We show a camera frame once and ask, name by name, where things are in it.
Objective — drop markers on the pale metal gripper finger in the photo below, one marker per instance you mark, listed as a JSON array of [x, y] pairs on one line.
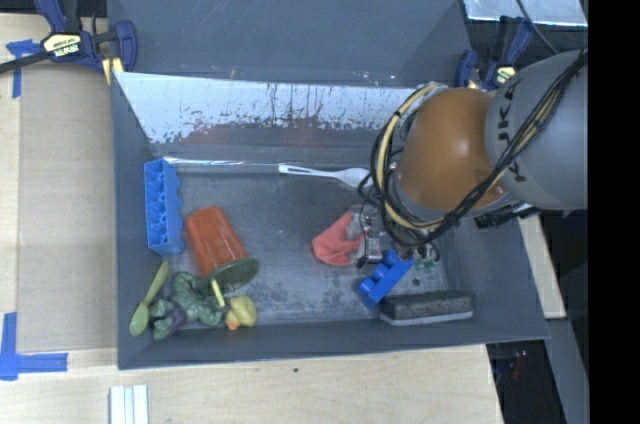
[[371, 248], [356, 224]]

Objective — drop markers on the red cloth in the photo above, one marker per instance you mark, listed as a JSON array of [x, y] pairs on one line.
[[332, 244]]

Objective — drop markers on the small blue toy brick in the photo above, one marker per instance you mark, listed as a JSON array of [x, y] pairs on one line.
[[382, 279]]

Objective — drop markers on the white plastic fork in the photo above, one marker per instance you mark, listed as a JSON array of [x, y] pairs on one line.
[[345, 174]]

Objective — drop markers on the black and grey eraser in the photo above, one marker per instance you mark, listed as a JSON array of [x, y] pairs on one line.
[[427, 307]]

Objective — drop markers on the orange plastic cup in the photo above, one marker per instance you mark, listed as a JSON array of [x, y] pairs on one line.
[[215, 239]]

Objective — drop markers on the yellow rubber duck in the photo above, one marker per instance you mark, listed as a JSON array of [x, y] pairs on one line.
[[242, 312]]

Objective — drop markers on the yellow-green stick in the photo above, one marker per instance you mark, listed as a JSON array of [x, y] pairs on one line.
[[217, 293]]

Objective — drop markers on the green toy figure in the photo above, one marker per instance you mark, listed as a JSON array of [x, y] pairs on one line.
[[192, 304]]

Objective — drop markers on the large blue ribbed block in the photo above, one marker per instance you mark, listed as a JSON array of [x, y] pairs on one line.
[[162, 207]]

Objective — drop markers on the grey metal bin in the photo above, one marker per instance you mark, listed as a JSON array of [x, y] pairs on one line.
[[280, 32]]

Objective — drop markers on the green plastic spoon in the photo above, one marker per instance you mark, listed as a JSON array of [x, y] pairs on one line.
[[150, 297]]

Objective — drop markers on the pale wood board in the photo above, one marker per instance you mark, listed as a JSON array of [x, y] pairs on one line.
[[65, 212]]

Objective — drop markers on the black cylinder on white bracket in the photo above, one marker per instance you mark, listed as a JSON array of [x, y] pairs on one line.
[[497, 218]]

